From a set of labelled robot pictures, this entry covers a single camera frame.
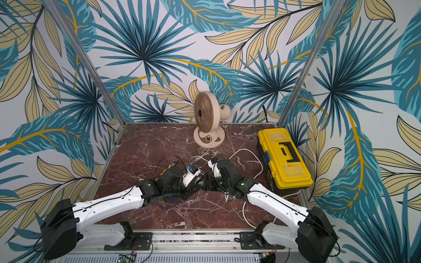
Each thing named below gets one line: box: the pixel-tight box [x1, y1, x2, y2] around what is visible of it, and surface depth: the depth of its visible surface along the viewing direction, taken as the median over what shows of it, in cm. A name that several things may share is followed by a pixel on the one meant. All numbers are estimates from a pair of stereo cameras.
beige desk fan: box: [192, 90, 231, 148], surface depth 97 cm
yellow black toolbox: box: [256, 127, 314, 192], surface depth 84 cm
